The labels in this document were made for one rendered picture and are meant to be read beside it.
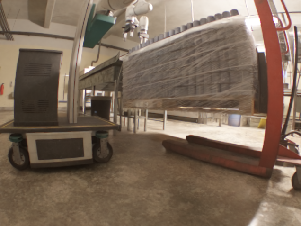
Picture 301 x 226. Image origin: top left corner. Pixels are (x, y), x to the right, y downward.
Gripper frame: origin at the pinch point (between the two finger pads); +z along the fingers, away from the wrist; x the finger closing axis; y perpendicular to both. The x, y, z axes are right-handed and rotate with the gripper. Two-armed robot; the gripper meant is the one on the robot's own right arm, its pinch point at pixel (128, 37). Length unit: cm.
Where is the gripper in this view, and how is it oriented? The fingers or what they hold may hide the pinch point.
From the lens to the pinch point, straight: 145.1
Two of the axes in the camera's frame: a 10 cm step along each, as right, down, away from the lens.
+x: 6.0, 0.8, -8.0
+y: -8.0, 0.0, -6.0
